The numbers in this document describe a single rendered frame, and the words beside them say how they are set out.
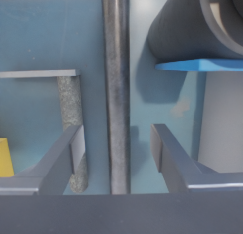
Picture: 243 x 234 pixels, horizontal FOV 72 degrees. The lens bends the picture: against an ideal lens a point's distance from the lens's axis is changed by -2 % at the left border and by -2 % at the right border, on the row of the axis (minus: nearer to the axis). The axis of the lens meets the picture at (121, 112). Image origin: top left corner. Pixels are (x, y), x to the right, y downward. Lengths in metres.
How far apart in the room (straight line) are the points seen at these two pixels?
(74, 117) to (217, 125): 0.20
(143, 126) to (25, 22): 0.23
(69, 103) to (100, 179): 0.15
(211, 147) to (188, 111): 0.06
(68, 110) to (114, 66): 0.09
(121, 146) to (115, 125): 0.03
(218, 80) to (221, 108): 0.04
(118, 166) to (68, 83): 0.14
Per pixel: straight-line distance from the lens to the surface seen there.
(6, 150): 0.35
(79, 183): 0.30
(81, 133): 0.16
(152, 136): 0.16
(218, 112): 0.26
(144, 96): 0.27
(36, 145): 0.32
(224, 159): 0.26
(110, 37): 0.23
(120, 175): 0.27
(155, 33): 0.21
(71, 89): 0.24
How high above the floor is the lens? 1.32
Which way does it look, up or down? 76 degrees down
